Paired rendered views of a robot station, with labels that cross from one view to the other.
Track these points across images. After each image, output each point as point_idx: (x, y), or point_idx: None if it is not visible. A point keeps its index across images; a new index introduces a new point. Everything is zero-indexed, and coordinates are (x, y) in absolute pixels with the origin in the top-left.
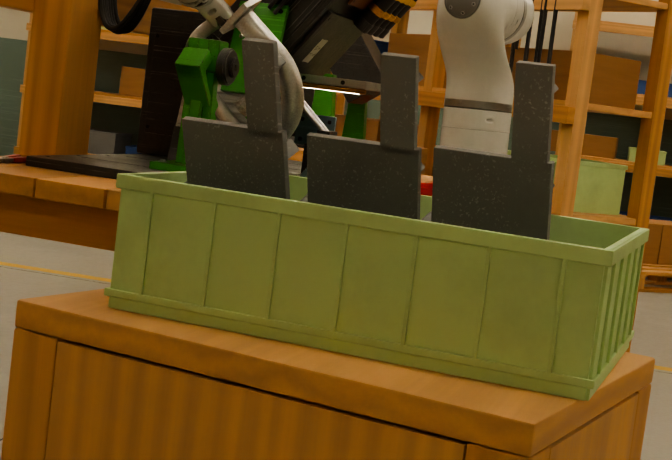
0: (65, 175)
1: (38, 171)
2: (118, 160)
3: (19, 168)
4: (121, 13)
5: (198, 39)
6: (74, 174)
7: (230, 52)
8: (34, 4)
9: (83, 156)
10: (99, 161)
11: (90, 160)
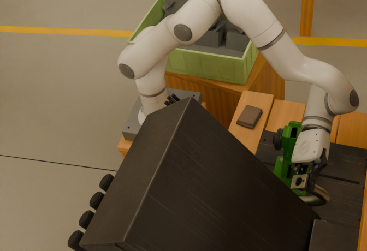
0: (339, 132)
1: (354, 135)
2: (340, 191)
3: (366, 137)
4: None
5: (299, 127)
6: (339, 142)
7: (277, 129)
8: None
9: (361, 187)
10: (342, 168)
11: (347, 167)
